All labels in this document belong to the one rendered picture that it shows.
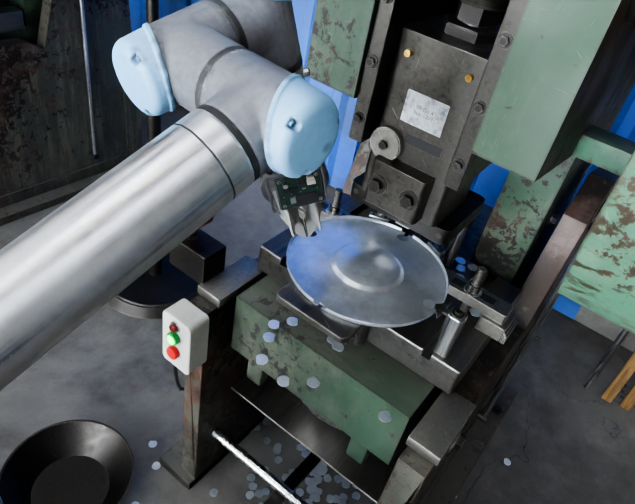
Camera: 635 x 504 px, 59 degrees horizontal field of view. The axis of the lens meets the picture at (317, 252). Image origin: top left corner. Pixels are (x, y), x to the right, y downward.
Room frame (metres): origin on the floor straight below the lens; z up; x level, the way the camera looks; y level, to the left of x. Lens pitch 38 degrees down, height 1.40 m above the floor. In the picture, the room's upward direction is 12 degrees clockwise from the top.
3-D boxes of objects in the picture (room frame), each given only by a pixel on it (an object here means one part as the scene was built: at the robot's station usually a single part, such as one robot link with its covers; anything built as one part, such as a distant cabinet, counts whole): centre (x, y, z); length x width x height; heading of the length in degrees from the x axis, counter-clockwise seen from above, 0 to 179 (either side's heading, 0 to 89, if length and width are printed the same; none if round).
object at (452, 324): (0.69, -0.25, 0.75); 0.03 x 0.03 x 0.10; 60
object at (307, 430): (0.90, -0.16, 0.31); 0.43 x 0.42 x 0.01; 60
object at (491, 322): (0.81, -0.30, 0.76); 0.17 x 0.06 x 0.10; 60
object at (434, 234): (0.89, -0.16, 0.86); 0.20 x 0.16 x 0.05; 60
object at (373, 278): (0.78, -0.09, 0.78); 0.29 x 0.29 x 0.01
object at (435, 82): (0.85, -0.14, 1.04); 0.17 x 0.15 x 0.30; 150
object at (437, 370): (0.89, -0.16, 0.68); 0.45 x 0.30 x 0.06; 60
